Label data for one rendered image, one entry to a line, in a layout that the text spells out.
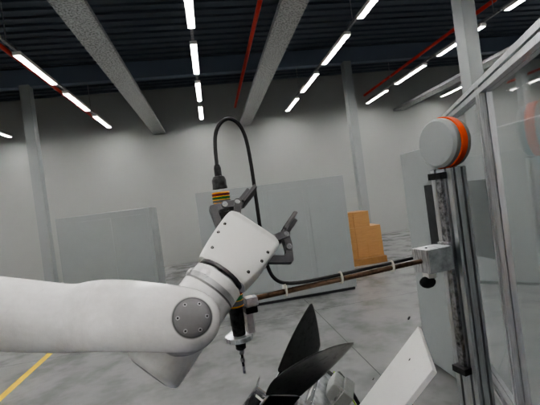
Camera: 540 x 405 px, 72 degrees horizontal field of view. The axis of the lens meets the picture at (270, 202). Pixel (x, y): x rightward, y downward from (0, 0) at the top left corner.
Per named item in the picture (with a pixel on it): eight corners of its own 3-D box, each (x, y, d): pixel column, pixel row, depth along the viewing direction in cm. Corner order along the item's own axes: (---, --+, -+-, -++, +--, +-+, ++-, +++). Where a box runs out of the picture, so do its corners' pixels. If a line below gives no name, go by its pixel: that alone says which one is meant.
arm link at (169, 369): (189, 268, 52) (182, 282, 60) (121, 353, 45) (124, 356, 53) (237, 304, 52) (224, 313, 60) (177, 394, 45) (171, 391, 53)
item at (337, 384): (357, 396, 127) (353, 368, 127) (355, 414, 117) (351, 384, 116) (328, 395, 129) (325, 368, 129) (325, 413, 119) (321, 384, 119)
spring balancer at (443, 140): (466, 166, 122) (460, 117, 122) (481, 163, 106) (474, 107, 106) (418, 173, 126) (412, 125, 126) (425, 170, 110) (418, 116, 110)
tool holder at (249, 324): (256, 329, 97) (251, 292, 97) (265, 337, 91) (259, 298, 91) (222, 338, 94) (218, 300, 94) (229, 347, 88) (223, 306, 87)
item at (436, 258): (440, 267, 118) (437, 240, 118) (458, 270, 112) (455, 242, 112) (414, 273, 115) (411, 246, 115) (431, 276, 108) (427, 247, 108)
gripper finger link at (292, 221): (271, 245, 64) (290, 217, 67) (287, 255, 63) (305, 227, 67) (275, 238, 61) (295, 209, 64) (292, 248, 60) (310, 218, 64)
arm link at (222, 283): (183, 283, 60) (194, 268, 62) (228, 314, 59) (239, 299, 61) (182, 266, 53) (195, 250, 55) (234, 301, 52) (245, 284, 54)
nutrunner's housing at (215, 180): (246, 344, 95) (222, 165, 94) (251, 349, 91) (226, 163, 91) (231, 348, 93) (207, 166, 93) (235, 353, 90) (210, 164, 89)
